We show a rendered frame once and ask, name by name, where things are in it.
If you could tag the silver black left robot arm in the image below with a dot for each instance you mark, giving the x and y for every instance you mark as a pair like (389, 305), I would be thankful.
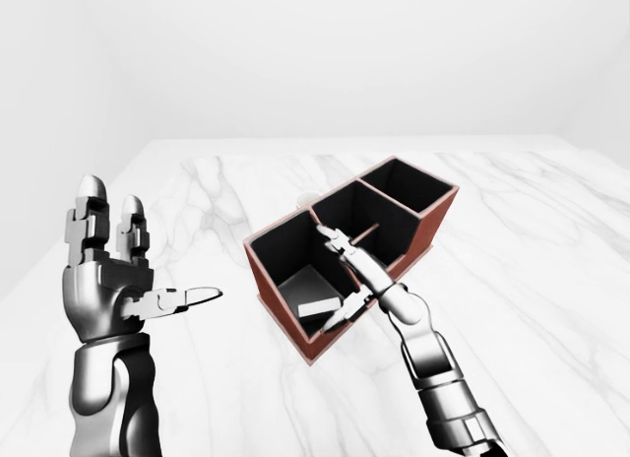
(93, 393)

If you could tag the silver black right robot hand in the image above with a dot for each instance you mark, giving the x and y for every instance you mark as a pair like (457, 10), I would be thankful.
(379, 280)

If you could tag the red-brown desk caddy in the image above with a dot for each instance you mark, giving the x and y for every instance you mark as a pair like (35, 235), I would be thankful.
(428, 225)

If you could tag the dark grey book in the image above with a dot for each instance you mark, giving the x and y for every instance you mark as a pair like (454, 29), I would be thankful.
(307, 287)

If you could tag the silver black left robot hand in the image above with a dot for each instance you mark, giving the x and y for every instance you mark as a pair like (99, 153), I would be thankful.
(93, 294)

